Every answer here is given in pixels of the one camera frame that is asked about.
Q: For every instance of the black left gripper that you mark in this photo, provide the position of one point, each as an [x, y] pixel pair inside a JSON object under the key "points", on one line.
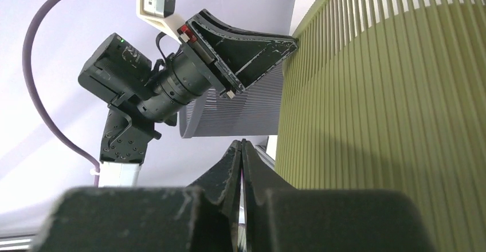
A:
{"points": [[214, 54]]}

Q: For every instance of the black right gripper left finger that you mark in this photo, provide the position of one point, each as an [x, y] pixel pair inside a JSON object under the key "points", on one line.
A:
{"points": [[200, 217]]}

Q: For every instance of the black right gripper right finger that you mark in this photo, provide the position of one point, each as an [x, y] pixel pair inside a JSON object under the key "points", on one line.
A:
{"points": [[280, 217]]}

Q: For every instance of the grey mesh bin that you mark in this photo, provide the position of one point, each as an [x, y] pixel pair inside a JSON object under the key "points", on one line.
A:
{"points": [[253, 113]]}

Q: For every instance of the olive green mesh bin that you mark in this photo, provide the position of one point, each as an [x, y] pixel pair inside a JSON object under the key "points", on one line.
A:
{"points": [[391, 94]]}

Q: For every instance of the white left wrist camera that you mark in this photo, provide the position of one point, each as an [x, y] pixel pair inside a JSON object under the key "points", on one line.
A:
{"points": [[161, 15]]}

